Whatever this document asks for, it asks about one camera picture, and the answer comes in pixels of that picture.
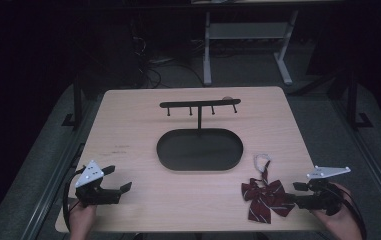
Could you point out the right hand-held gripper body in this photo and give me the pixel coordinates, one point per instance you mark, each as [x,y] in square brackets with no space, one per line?
[324,198]

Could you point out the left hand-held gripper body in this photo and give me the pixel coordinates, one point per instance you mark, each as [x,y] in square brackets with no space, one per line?
[91,195]

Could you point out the dark red striped bow tie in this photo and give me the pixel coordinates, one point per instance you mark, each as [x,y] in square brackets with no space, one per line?
[266,200]

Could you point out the black hook rack with tray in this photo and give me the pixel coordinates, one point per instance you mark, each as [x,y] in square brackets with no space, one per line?
[199,153]

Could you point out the person's left hand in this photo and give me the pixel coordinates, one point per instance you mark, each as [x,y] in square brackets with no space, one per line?
[81,220]

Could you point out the person's right hand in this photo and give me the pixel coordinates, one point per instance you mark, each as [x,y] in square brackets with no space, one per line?
[341,223]

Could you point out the black metal stand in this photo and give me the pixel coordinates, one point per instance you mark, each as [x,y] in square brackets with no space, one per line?
[77,103]
[352,100]

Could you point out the small round brown disc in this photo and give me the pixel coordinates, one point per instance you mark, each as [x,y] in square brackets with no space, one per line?
[227,98]

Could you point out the metal side rail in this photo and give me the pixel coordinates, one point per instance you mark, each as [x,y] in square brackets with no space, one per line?
[49,190]
[374,173]

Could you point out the grey metal desk frame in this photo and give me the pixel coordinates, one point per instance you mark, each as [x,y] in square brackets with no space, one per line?
[248,30]

